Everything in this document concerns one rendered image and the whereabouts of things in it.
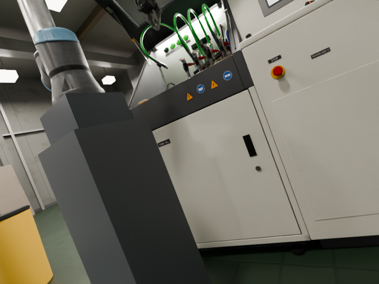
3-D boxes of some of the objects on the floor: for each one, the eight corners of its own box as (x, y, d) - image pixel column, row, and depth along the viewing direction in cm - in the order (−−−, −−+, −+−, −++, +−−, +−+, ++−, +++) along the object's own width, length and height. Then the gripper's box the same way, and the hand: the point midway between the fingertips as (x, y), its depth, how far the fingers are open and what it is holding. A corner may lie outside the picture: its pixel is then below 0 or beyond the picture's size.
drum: (49, 267, 183) (23, 205, 181) (64, 274, 158) (34, 202, 156) (-8, 306, 152) (-41, 231, 149) (-1, 322, 127) (-40, 233, 125)
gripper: (127, -10, 96) (144, 31, 97) (141, -23, 92) (158, 20, 92) (139, -2, 103) (154, 36, 104) (151, -14, 99) (167, 26, 100)
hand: (158, 28), depth 101 cm, fingers closed
